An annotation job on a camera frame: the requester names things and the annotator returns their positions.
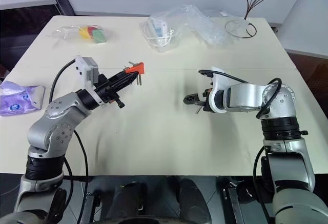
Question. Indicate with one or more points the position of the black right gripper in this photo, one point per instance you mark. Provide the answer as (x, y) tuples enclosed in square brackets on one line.
[(206, 101)]

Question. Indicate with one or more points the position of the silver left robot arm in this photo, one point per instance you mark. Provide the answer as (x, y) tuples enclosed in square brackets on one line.
[(56, 111)]

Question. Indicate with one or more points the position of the plastic bag with coloured pieces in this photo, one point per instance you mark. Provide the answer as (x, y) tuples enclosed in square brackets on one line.
[(94, 35)]

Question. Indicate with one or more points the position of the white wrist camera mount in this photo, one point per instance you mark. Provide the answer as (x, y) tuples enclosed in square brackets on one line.
[(85, 67), (217, 83)]

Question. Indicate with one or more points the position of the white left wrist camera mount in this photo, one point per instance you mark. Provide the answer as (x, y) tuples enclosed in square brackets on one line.
[(85, 67)]

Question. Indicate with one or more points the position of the dark rounded shape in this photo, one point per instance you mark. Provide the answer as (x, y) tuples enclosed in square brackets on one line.
[(130, 198), (191, 198)]

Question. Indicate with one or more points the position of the purple tissue pack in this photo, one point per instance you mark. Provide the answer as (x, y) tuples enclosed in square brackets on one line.
[(18, 98)]

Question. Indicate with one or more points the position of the grey hex key in holder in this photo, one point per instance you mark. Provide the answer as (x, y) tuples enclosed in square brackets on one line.
[(138, 79), (133, 62)]

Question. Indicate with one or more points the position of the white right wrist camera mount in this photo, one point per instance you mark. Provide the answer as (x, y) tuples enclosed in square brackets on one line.
[(217, 83)]

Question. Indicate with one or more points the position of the plastic bag with white charger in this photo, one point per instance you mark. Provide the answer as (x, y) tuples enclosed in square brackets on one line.
[(159, 29)]

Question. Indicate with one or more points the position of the pile of clear plastic bags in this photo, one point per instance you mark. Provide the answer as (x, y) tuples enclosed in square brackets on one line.
[(205, 25)]

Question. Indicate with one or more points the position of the orange hex key holder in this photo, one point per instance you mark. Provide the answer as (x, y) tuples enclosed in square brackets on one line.
[(135, 68)]

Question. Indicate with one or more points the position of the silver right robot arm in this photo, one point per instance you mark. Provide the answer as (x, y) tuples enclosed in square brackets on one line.
[(246, 96)]

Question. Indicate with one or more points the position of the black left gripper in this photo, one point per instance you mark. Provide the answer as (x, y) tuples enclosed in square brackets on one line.
[(106, 90)]

